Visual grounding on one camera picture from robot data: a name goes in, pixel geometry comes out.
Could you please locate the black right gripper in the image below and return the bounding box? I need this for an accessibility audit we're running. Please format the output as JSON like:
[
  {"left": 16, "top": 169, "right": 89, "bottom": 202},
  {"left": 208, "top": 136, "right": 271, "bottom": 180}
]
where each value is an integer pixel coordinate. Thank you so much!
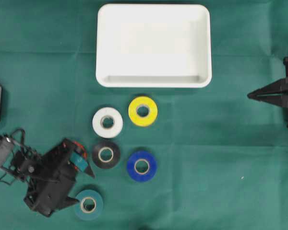
[{"left": 247, "top": 57, "right": 288, "bottom": 107}]

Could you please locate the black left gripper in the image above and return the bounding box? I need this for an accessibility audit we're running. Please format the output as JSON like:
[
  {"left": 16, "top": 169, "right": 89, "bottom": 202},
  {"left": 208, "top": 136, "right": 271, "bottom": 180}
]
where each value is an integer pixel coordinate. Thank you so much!
[{"left": 24, "top": 138, "right": 95, "bottom": 218}]

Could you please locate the green tape roll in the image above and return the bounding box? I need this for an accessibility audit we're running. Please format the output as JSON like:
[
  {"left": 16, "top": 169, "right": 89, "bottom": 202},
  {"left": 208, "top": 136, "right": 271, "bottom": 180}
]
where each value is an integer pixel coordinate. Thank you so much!
[{"left": 73, "top": 184, "right": 104, "bottom": 221}]

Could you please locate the red tape roll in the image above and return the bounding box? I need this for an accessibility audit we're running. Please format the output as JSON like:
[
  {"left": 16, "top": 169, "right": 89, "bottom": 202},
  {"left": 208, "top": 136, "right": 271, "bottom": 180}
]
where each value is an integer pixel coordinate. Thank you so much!
[{"left": 72, "top": 141, "right": 87, "bottom": 160}]

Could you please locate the black tape roll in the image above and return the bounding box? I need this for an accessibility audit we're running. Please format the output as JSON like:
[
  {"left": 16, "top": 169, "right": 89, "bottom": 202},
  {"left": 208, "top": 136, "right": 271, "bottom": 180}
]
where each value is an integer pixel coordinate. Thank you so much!
[{"left": 92, "top": 141, "right": 120, "bottom": 169}]

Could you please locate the blue tape roll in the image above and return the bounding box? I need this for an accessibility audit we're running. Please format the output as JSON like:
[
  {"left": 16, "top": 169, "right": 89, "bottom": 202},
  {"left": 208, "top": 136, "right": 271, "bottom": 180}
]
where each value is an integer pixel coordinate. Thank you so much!
[{"left": 127, "top": 150, "right": 157, "bottom": 182}]

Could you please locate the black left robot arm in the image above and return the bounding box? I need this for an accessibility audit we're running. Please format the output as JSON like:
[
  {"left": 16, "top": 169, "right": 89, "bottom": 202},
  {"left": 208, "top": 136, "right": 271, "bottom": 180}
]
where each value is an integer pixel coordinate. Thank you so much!
[{"left": 0, "top": 128, "right": 95, "bottom": 217}]

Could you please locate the white tape roll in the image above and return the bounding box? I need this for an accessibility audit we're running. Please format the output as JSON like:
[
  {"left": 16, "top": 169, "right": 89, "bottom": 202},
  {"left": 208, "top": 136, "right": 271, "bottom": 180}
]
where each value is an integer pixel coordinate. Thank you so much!
[{"left": 92, "top": 107, "right": 123, "bottom": 138}]

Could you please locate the yellow tape roll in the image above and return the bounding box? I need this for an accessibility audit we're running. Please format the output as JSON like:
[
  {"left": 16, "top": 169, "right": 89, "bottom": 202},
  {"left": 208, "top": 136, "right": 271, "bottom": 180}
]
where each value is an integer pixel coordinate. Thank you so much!
[{"left": 128, "top": 96, "right": 158, "bottom": 127}]

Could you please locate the white plastic tray case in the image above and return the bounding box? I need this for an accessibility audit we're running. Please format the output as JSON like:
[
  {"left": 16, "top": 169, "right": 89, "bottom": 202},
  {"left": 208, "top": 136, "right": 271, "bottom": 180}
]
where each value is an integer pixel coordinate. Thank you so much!
[{"left": 96, "top": 3, "right": 212, "bottom": 88}]

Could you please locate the green table cloth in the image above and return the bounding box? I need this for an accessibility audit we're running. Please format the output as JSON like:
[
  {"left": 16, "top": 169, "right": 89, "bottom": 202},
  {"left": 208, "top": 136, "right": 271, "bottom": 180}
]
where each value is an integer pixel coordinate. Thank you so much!
[{"left": 0, "top": 0, "right": 288, "bottom": 230}]

